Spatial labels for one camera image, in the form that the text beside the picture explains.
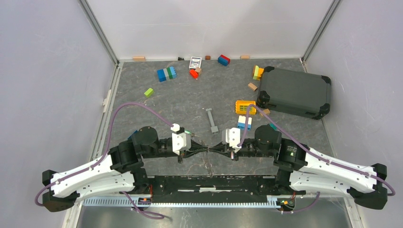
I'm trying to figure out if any perforated metal ring plate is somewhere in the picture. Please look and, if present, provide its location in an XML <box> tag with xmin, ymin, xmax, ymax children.
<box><xmin>204</xmin><ymin>149</ymin><xmax>214</xmax><ymax>177</ymax></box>

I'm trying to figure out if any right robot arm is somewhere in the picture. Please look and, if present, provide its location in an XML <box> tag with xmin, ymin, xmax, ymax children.
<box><xmin>209</xmin><ymin>125</ymin><xmax>388</xmax><ymax>210</ymax></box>

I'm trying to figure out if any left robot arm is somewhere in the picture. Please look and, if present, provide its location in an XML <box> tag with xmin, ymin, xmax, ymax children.
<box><xmin>41</xmin><ymin>126</ymin><xmax>208</xmax><ymax>212</ymax></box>

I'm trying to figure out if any grey toy axle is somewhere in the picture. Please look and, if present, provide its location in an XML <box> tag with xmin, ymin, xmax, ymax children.
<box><xmin>206</xmin><ymin>108</ymin><xmax>219</xmax><ymax>135</ymax></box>

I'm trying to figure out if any white and blue brick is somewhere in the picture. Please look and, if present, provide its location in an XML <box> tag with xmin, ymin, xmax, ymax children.
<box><xmin>237</xmin><ymin>115</ymin><xmax>252</xmax><ymax>131</ymax></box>

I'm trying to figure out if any yellow window brick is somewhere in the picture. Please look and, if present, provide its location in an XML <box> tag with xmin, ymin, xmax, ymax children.
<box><xmin>235</xmin><ymin>100</ymin><xmax>256</xmax><ymax>115</ymax></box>

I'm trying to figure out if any teal small block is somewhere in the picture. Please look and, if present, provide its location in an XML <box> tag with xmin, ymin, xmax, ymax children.
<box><xmin>269</xmin><ymin>123</ymin><xmax>277</xmax><ymax>130</ymax></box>

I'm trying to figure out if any tan wooden block near case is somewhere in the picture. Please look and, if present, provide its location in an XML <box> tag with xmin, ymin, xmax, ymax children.
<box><xmin>248</xmin><ymin>83</ymin><xmax>258</xmax><ymax>91</ymax></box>

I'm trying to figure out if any lime green block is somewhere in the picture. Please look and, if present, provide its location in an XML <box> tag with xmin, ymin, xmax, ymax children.
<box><xmin>144</xmin><ymin>88</ymin><xmax>154</xmax><ymax>98</ymax></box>

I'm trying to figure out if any red orange brick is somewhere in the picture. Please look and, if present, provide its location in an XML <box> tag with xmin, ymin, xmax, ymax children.
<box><xmin>189</xmin><ymin>69</ymin><xmax>199</xmax><ymax>79</ymax></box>

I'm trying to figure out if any blue grey green brick stack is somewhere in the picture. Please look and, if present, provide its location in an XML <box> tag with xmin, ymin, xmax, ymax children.
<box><xmin>157</xmin><ymin>66</ymin><xmax>177</xmax><ymax>82</ymax></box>

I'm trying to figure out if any orange green brown brick stack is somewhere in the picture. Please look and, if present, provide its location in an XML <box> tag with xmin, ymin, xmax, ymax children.
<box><xmin>252</xmin><ymin>65</ymin><xmax>264</xmax><ymax>80</ymax></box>

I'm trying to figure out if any playing card box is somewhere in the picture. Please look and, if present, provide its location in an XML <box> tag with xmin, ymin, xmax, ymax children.
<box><xmin>189</xmin><ymin>57</ymin><xmax>202</xmax><ymax>69</ymax></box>

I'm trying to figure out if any red and blue brick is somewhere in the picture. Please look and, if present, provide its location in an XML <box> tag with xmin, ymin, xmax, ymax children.
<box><xmin>217</xmin><ymin>55</ymin><xmax>230</xmax><ymax>66</ymax></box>

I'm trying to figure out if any dark grey hard case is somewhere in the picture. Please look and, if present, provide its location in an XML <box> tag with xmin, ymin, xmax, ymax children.
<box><xmin>256</xmin><ymin>66</ymin><xmax>332</xmax><ymax>120</ymax></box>

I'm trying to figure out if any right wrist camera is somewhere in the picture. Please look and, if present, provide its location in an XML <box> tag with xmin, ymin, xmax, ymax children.
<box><xmin>221</xmin><ymin>128</ymin><xmax>241</xmax><ymax>153</ymax></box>

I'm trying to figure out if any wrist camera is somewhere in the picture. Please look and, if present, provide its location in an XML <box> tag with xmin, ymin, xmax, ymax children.
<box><xmin>221</xmin><ymin>128</ymin><xmax>241</xmax><ymax>153</ymax></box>
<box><xmin>171</xmin><ymin>123</ymin><xmax>192</xmax><ymax>155</ymax></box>

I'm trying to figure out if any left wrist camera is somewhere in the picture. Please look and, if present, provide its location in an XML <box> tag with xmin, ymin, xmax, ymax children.
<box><xmin>171</xmin><ymin>123</ymin><xmax>192</xmax><ymax>155</ymax></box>

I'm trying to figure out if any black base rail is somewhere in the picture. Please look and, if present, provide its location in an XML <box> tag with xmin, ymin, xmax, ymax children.
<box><xmin>119</xmin><ymin>174</ymin><xmax>306</xmax><ymax>204</ymax></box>

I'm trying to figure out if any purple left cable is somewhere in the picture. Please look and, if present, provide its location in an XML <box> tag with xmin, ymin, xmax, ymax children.
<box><xmin>34</xmin><ymin>102</ymin><xmax>174</xmax><ymax>220</ymax></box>

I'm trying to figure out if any tan wooden block at wall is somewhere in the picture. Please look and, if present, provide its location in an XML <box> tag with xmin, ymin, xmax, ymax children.
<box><xmin>132</xmin><ymin>56</ymin><xmax>146</xmax><ymax>62</ymax></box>

